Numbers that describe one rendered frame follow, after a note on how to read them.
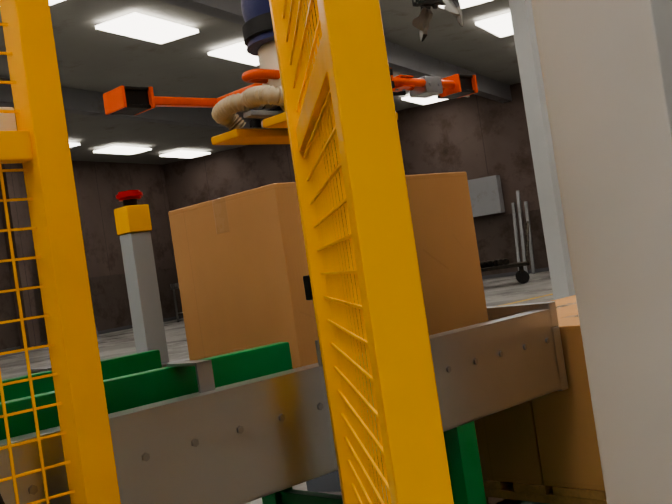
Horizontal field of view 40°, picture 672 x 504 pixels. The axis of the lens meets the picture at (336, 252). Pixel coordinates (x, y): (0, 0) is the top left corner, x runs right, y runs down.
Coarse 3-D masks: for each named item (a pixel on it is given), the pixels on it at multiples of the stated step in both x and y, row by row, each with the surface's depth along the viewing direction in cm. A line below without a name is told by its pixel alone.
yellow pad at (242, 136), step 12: (252, 120) 215; (228, 132) 208; (240, 132) 206; (252, 132) 209; (264, 132) 211; (276, 132) 214; (216, 144) 212; (228, 144) 215; (240, 144) 218; (252, 144) 221; (264, 144) 224
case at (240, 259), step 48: (240, 192) 189; (288, 192) 183; (432, 192) 212; (192, 240) 204; (240, 240) 191; (288, 240) 181; (432, 240) 210; (192, 288) 206; (240, 288) 192; (288, 288) 181; (432, 288) 208; (480, 288) 220; (192, 336) 208; (240, 336) 194; (288, 336) 182
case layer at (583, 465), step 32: (576, 320) 230; (576, 352) 219; (576, 384) 220; (512, 416) 235; (544, 416) 228; (576, 416) 221; (480, 448) 243; (512, 448) 236; (544, 448) 229; (576, 448) 222; (512, 480) 237; (544, 480) 229; (576, 480) 223
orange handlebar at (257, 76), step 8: (248, 72) 203; (256, 72) 202; (264, 72) 203; (272, 72) 205; (248, 80) 204; (256, 80) 207; (264, 80) 209; (400, 80) 235; (408, 80) 238; (416, 80) 240; (424, 80) 242; (448, 80) 250; (400, 88) 239; (408, 88) 240; (160, 96) 218; (224, 96) 226; (160, 104) 217; (168, 104) 219; (176, 104) 220; (184, 104) 222; (192, 104) 223; (200, 104) 225; (208, 104) 227
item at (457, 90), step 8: (456, 80) 251; (464, 80) 254; (472, 80) 256; (448, 88) 253; (456, 88) 251; (464, 88) 254; (472, 88) 257; (440, 96) 255; (448, 96) 256; (456, 96) 258
